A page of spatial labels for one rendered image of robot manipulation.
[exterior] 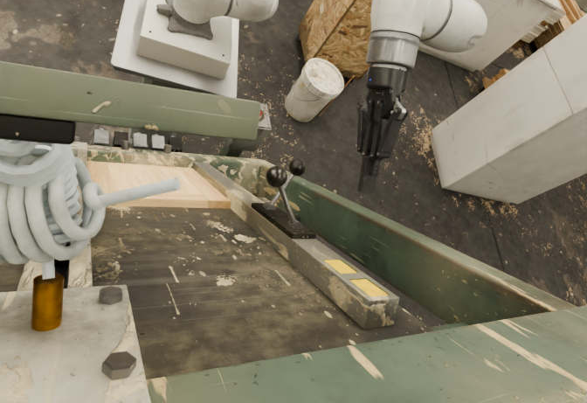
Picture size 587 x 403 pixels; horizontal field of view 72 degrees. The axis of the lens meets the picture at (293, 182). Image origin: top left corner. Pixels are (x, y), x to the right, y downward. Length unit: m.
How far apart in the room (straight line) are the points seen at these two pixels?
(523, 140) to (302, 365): 2.87
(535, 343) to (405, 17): 0.55
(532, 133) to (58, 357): 2.96
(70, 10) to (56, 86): 2.78
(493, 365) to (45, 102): 0.32
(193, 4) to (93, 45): 1.23
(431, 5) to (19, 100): 0.70
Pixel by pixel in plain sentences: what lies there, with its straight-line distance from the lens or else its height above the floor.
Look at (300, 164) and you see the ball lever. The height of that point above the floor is 1.43.
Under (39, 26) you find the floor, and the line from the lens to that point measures 2.86.
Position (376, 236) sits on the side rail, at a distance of 0.89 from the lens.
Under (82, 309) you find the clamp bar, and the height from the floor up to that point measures 1.75.
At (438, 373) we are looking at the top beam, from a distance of 0.32.
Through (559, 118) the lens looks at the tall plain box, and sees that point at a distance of 2.99.
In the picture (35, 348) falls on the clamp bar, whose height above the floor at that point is 1.78.
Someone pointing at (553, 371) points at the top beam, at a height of 1.85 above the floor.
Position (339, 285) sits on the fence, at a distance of 0.59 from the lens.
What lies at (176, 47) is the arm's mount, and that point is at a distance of 1.73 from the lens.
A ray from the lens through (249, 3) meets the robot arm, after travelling 1.69.
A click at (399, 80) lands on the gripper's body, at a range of 0.77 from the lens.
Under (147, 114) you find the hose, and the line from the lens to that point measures 0.19.
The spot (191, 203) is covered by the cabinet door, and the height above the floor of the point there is 1.20.
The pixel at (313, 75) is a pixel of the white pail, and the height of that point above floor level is 0.36.
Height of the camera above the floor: 2.06
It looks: 52 degrees down
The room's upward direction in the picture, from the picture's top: 46 degrees clockwise
